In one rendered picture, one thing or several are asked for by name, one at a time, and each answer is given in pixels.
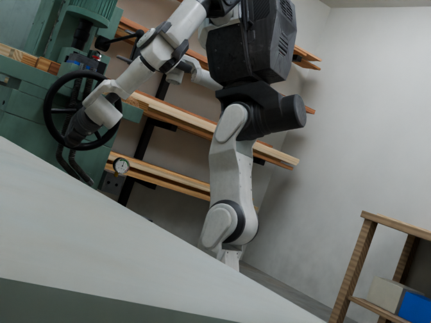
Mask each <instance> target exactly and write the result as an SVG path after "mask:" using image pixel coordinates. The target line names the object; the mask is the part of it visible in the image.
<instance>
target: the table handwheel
mask: <svg viewBox="0 0 431 323"><path fill-rule="evenodd" d="M77 78H90V79H94V80H96V81H97V83H96V85H95V87H94V89H95V88H96V87H97V86H98V85H99V84H100V83H101V82H102V81H104V80H105V79H108V78H107V77H105V76H104V75H102V74H100V73H98V72H95V71H92V70H75V71H72V72H68V73H67V74H64V75H63V76H61V77H60V78H58V79H57V80H56V81H55V82H54V83H53V84H52V86H51V87H50V89H49V90H48V92H47V94H46V98H45V100H44V107H43V114H44V121H45V124H46V127H47V129H48V131H49V133H50V134H51V136H52V137H53V138H54V139H55V140H56V141H57V142H58V143H59V144H61V145H63V146H64V147H67V148H69V149H73V150H76V151H89V150H93V149H96V148H98V147H101V146H102V145H104V144H105V143H107V142H108V141H109V140H110V139H111V138H112V137H113V136H114V135H115V133H116V131H117V130H118V128H119V125H120V123H121V119H120V120H119V121H118V123H117V124H116V125H114V126H113V127H112V128H111V129H109V130H108V131H107V132H106V133H105V134H104V135H103V136H101V135H100V134H99V131H96V132H95V133H94V134H95V136H96V137H97V140H95V141H93V142H89V143H81V144H80V145H79V146H78V147H73V148H70V147H68V146H66V145H65V142H64V140H63V136H62V135H61V134H60V133H59V131H58V130H57V129H56V127H55V125H54V122H53V119H52V115H51V114H52V113H76V112H77V111H78V110H79V109H81V108H82V107H83V105H82V102H80V103H78V104H77V103H76V105H75V107H74V108H68V106H69V103H70V102H67V103H66V104H65V109H51V108H52V103H53V99H54V97H55V95H56V93H57V91H59V89H60V88H61V87H62V86H63V85H64V84H66V83H67V82H69V81H71V80H73V79H77ZM94 89H93V90H94ZM114 105H115V108H116V109H117V110H118V111H119V112H120V113H122V114H123V105H122V101H121V98H120V97H119V99H118V100H117V101H116V102H115V103H114Z"/></svg>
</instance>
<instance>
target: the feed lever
mask: <svg viewBox="0 0 431 323"><path fill-rule="evenodd" d="M143 35H144V31H143V30H142V29H138V30H137V31H136V32H135V33H134V34H131V35H126V36H124V37H119V38H115V39H112V40H110V39H108V38H106V37H103V36H101V35H100V36H98V37H97V39H96V41H95V45H94V46H95V48H96V49H99V50H101V51H103V52H107V51H108V49H109V47H110V44H111V43H114V42H118V41H122V40H126V39H129V38H133V37H137V38H141V37H142V36H143Z"/></svg>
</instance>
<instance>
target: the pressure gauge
mask: <svg viewBox="0 0 431 323"><path fill-rule="evenodd" d="M122 165H123V167H122ZM113 168H114V170H115V174H114V176H115V177H118V175H119V173H120V174H124V173H126V172H128V170H129V168H130V163H129V161H128V160H127V159H126V158H121V157H120V158H116V159H115V160H114V162H113Z"/></svg>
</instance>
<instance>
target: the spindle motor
mask: <svg viewBox="0 0 431 323"><path fill-rule="evenodd" d="M117 2H118V0H70V2H69V5H68V7H67V10H66V12H67V13H68V14H69V15H70V16H71V17H74V18H75V19H77V20H79V19H80V18H82V19H85V20H88V21H90V22H92V23H94V25H93V26H94V27H97V28H106V29H107V28H108V27H109V24H110V21H111V18H112V15H113V13H114V10H115V7H116V4H117Z"/></svg>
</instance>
